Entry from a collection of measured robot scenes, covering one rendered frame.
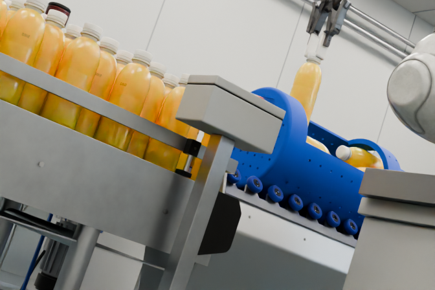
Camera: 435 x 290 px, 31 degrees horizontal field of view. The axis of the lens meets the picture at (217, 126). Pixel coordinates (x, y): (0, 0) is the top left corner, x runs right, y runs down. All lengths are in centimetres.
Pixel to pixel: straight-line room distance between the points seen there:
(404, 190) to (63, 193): 71
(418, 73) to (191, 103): 46
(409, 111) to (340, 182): 54
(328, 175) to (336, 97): 454
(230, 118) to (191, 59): 426
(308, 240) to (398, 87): 60
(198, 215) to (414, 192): 45
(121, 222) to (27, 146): 26
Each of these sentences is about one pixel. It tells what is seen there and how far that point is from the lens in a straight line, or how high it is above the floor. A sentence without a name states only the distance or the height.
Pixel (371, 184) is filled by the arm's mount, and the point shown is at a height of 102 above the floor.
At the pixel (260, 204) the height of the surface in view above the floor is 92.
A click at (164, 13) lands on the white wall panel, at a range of 577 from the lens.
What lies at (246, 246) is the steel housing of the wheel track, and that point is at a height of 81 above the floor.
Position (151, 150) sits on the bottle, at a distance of 168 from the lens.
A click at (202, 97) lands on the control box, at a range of 157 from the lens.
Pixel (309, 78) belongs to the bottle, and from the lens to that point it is 213.
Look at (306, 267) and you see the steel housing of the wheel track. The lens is 207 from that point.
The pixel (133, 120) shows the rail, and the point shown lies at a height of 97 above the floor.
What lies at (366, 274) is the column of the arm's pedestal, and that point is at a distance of 177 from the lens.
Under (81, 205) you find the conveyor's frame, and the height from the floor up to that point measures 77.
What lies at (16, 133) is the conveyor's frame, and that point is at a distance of 148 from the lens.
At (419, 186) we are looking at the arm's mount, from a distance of 168.
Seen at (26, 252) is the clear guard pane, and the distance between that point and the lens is 207.
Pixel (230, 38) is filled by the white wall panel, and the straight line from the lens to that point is 602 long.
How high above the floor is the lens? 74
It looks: 10 degrees up
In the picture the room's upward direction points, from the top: 19 degrees clockwise
